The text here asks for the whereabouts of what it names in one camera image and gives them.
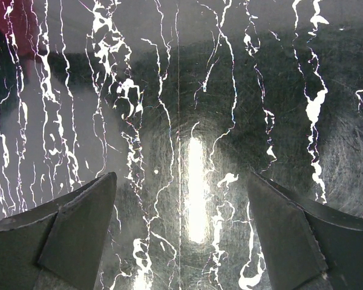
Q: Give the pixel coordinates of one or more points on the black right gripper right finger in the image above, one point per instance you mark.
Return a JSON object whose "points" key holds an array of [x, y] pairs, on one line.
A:
{"points": [[306, 245]]}

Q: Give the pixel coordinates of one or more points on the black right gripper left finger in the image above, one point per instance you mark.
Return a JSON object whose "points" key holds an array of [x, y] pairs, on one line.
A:
{"points": [[59, 244]]}

